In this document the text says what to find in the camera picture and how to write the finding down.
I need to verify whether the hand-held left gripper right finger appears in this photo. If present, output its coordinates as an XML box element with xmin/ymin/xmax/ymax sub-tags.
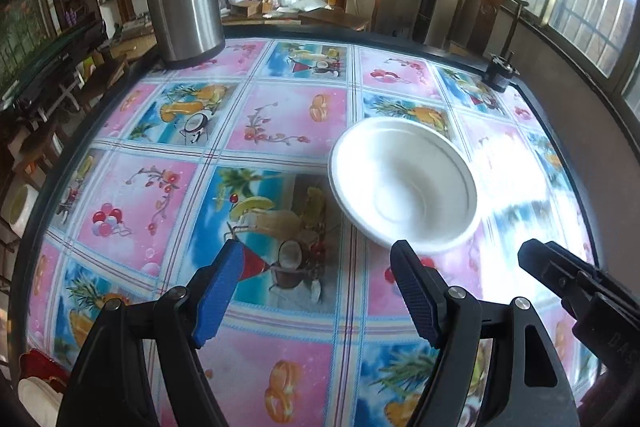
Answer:
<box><xmin>389</xmin><ymin>239</ymin><xmax>578</xmax><ymax>427</ymax></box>

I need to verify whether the low wooden table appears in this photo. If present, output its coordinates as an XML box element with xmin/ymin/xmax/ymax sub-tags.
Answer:
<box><xmin>299</xmin><ymin>7</ymin><xmax>372</xmax><ymax>32</ymax></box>

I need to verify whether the printed tablecloth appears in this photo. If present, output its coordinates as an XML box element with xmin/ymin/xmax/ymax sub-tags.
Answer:
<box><xmin>25</xmin><ymin>38</ymin><xmax>601</xmax><ymax>427</ymax></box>

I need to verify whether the wooden stool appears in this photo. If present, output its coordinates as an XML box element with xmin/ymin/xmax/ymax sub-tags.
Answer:
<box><xmin>75</xmin><ymin>56</ymin><xmax>130</xmax><ymax>108</ymax></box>

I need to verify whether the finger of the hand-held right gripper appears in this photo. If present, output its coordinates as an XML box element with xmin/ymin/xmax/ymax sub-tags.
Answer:
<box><xmin>517</xmin><ymin>238</ymin><xmax>601</xmax><ymax>313</ymax></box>

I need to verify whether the white paper bowl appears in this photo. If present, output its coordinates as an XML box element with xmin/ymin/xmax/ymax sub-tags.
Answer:
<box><xmin>327</xmin><ymin>117</ymin><xmax>480</xmax><ymax>255</ymax></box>

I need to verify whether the white round stool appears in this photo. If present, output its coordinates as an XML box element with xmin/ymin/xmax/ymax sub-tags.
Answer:
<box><xmin>2</xmin><ymin>182</ymin><xmax>38</xmax><ymax>238</ymax></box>

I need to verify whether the cream paper bowl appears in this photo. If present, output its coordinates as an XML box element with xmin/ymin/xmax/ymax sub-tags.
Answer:
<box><xmin>17</xmin><ymin>377</ymin><xmax>63</xmax><ymax>427</ymax></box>

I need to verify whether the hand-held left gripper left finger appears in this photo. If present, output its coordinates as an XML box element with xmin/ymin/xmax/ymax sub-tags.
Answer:
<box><xmin>56</xmin><ymin>238</ymin><xmax>246</xmax><ymax>427</ymax></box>

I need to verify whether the small black device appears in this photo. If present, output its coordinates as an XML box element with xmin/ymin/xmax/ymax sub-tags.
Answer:
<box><xmin>482</xmin><ymin>53</ymin><xmax>521</xmax><ymax>94</ymax></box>

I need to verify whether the red glass plate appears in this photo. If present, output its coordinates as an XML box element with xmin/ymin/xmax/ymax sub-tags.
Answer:
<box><xmin>20</xmin><ymin>347</ymin><xmax>71</xmax><ymax>395</ymax></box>

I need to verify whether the green mahjong table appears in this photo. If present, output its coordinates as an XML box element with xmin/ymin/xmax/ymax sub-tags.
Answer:
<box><xmin>0</xmin><ymin>19</ymin><xmax>106</xmax><ymax>108</ymax></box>

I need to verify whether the wooden armchair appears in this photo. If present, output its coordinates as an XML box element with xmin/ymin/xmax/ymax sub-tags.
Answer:
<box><xmin>445</xmin><ymin>0</ymin><xmax>530</xmax><ymax>58</ymax></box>

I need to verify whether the cardboard box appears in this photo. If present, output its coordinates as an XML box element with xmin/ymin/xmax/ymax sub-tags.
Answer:
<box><xmin>230</xmin><ymin>0</ymin><xmax>274</xmax><ymax>18</ymax></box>

